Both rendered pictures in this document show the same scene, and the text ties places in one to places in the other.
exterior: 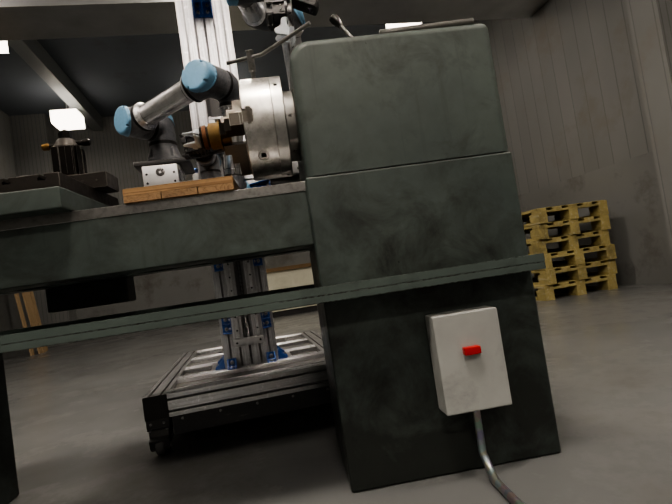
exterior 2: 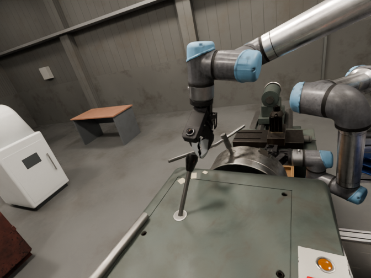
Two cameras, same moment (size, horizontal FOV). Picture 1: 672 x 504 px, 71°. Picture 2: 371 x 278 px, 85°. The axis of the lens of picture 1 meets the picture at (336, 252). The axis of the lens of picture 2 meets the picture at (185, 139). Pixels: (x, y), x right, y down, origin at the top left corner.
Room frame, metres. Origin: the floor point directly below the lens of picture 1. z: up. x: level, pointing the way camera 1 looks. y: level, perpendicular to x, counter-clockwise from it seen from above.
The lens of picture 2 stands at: (1.73, -0.46, 1.66)
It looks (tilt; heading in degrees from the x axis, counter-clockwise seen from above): 26 degrees down; 127
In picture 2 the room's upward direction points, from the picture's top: 14 degrees counter-clockwise
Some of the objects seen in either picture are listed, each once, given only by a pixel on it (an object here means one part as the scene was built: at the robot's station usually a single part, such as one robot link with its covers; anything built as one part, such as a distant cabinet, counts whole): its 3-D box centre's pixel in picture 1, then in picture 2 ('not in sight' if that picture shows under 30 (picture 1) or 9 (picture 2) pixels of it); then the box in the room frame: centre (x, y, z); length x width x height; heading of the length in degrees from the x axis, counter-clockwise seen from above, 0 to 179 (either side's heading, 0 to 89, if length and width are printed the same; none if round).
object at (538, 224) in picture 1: (541, 253); not in sight; (5.43, -2.33, 0.46); 1.31 x 0.90 x 0.93; 11
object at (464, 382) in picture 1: (500, 410); not in sight; (1.12, -0.32, 0.22); 0.42 x 0.18 x 0.44; 5
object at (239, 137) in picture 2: (63, 197); (266, 138); (1.46, 0.81, 0.95); 0.43 x 0.18 x 0.04; 5
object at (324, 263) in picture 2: not in sight; (324, 265); (1.76, -0.19, 1.26); 0.02 x 0.02 x 0.01
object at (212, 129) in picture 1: (215, 136); not in sight; (1.49, 0.32, 1.08); 0.09 x 0.09 x 0.09; 6
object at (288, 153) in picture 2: (197, 148); (277, 155); (1.59, 0.41, 1.08); 0.12 x 0.09 x 0.08; 5
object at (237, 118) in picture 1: (236, 123); not in sight; (1.40, 0.24, 1.08); 0.12 x 0.11 x 0.05; 5
